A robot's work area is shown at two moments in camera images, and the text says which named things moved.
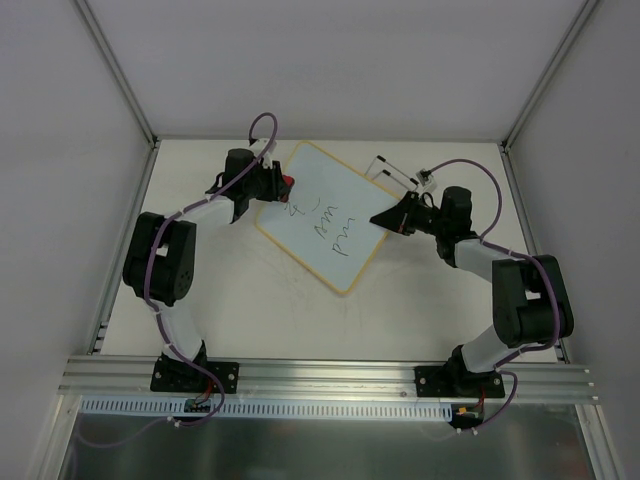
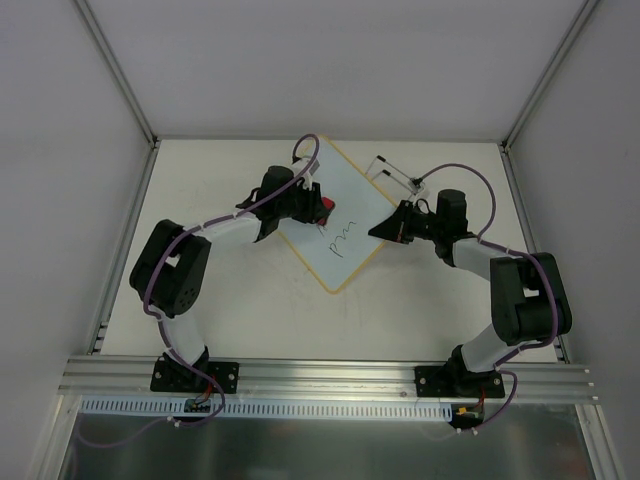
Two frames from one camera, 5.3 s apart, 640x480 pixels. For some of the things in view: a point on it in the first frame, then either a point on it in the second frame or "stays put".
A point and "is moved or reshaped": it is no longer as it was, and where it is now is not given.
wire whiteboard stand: (388, 173) stays put
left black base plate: (177, 375) stays put
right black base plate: (436, 381) stays put
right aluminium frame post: (572, 33) stays put
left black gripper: (275, 181) -> (308, 203)
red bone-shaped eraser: (289, 180) is moved or reshaped
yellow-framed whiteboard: (324, 224) is moved or reshaped
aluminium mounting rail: (318, 379) stays put
